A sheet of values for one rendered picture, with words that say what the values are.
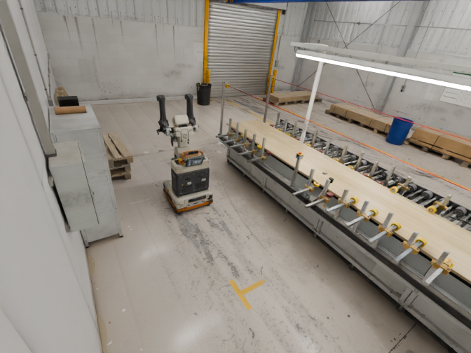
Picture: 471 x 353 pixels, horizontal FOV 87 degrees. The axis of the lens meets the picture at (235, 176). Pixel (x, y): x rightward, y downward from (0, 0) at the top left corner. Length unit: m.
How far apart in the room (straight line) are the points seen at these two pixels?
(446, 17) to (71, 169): 9.99
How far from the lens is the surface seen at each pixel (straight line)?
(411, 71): 2.92
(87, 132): 2.94
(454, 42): 10.12
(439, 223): 3.60
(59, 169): 2.08
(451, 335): 3.55
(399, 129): 8.62
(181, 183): 3.73
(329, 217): 3.26
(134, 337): 2.92
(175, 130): 3.72
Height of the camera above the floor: 2.56
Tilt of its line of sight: 31 degrees down
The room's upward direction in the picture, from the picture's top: 6 degrees clockwise
